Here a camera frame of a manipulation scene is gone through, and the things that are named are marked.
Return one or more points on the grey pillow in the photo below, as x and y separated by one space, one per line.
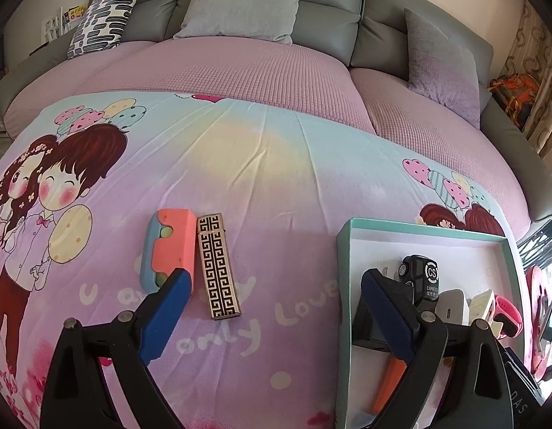
244 4

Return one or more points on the orange backpack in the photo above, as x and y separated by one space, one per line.
513 94

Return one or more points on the shallow teal cardboard box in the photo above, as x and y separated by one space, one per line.
378 250

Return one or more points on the black white patterned pillow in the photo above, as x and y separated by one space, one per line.
106 18

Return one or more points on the white wall charger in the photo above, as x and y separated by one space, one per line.
452 308

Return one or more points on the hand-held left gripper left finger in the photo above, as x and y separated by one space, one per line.
164 317

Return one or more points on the black printed box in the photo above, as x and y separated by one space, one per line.
519 388

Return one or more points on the stack of books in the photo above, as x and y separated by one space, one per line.
72 13

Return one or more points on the black toy car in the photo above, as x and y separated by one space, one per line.
421 272

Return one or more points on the orange blue utility knife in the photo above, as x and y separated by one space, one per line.
177 241
390 384

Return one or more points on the pink quilted bed cover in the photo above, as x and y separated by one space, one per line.
240 67

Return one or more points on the gold black patterned lighter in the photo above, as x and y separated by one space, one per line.
217 268

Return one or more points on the patterned curtain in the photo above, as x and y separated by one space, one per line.
542 53

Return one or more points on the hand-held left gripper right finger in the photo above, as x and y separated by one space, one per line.
387 317

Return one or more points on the grey sofa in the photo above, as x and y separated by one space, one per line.
329 18

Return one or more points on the pink wrist watch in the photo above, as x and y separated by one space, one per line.
510 317

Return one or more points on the pink cartoon printed blanket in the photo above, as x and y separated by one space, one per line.
258 165

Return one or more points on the lilac pillow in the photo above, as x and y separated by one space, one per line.
441 67

